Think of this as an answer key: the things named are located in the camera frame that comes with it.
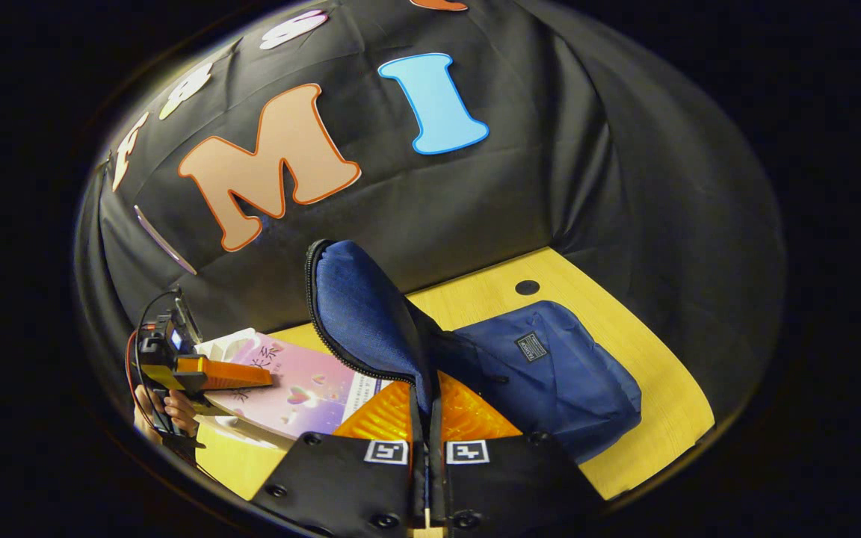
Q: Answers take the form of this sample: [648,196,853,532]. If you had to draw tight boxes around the white bookshelf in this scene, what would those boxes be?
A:
[193,327,298,451]

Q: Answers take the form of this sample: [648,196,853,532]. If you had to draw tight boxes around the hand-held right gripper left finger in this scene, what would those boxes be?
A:
[250,377,415,535]

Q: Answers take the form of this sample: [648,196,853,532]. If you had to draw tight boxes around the blue schoolbag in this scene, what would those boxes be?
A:
[305,239,643,466]

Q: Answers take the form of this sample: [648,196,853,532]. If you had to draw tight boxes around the black backdrop cloth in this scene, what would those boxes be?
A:
[72,0,786,419]

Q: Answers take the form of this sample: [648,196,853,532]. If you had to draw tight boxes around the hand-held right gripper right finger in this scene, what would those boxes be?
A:
[430,370,607,533]

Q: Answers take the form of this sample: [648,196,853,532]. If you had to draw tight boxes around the pink cover book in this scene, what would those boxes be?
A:
[195,329,394,442]

